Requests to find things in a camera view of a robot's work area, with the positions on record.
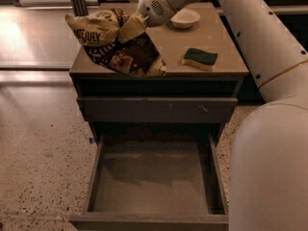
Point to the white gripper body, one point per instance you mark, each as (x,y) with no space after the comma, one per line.
(152,8)

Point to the brown chip bag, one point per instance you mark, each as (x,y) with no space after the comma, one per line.
(97,34)

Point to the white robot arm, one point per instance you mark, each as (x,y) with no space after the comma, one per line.
(268,189)

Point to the blue tape piece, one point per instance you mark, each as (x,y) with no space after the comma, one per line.
(91,140)

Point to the grey drawer cabinet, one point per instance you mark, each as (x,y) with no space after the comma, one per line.
(203,75)

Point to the white ceramic bowl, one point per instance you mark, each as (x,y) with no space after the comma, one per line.
(185,19)

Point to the green yellow sponge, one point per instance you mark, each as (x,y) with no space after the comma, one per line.
(200,59)

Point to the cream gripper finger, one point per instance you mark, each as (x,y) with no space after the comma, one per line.
(132,28)

